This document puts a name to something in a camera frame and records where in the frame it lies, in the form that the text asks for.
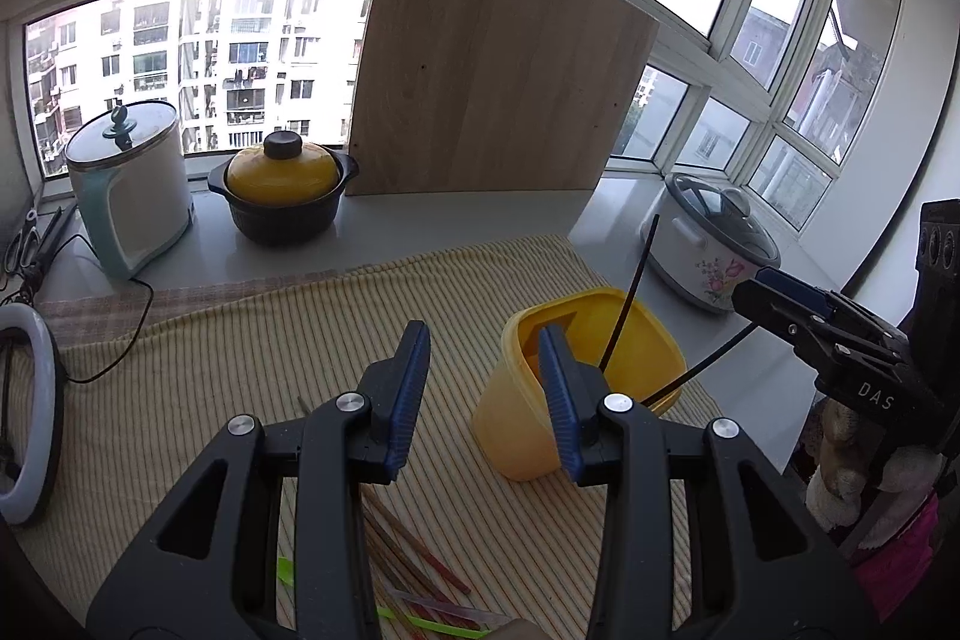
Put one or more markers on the yellow striped cloth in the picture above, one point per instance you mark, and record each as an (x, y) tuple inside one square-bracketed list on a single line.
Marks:
[(225, 385)]

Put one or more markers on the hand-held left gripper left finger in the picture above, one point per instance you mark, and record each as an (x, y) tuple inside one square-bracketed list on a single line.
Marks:
[(409, 385)]

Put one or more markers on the green plastic utensil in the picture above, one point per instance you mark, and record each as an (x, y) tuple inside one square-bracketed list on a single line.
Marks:
[(435, 625)]

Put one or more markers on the yellow pot lid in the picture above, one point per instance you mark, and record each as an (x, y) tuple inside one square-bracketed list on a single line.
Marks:
[(281, 175)]

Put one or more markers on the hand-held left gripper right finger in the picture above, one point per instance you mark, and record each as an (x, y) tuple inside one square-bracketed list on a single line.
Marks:
[(556, 400)]

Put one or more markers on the pink sleeved right forearm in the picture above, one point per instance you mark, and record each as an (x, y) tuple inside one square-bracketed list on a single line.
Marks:
[(900, 550)]

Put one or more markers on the light wooden board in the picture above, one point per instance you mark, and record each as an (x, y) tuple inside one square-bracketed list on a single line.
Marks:
[(495, 70)]

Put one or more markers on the black clay pot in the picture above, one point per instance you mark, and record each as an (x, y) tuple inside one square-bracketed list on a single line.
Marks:
[(289, 220)]

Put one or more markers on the apartment building outside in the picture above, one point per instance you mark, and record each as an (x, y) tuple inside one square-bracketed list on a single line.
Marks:
[(225, 63)]

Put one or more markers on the glass cooker lid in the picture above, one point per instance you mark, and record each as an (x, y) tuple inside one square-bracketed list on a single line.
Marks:
[(724, 220)]

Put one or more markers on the metal scissors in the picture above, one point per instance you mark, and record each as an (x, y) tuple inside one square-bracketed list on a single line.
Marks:
[(21, 242)]

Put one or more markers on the white electric kettle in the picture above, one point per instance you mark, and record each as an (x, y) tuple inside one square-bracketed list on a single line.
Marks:
[(142, 197)]

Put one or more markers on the white floral slow cooker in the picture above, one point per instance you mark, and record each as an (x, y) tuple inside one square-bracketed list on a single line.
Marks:
[(697, 280)]

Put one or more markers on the black tongs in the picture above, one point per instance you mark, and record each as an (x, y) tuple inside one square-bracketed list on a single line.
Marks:
[(52, 239)]

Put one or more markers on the small green plastic piece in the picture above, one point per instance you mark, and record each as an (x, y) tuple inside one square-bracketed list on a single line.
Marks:
[(286, 571)]

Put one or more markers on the brown checkered cloth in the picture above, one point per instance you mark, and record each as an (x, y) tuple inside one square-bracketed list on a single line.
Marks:
[(150, 306)]

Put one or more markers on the yellow plastic utensil container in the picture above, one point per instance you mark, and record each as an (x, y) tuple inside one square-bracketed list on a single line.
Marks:
[(517, 422)]

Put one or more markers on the person's right hand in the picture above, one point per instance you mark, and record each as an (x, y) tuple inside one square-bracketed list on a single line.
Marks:
[(836, 460)]

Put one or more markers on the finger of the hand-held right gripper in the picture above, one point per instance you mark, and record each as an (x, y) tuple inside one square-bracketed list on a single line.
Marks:
[(795, 293), (780, 321)]

